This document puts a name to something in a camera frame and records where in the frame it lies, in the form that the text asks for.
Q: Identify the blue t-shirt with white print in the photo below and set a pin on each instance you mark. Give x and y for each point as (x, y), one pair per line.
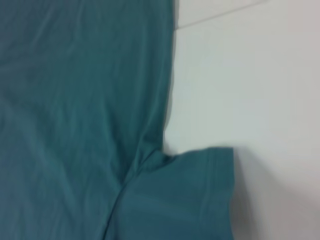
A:
(87, 112)

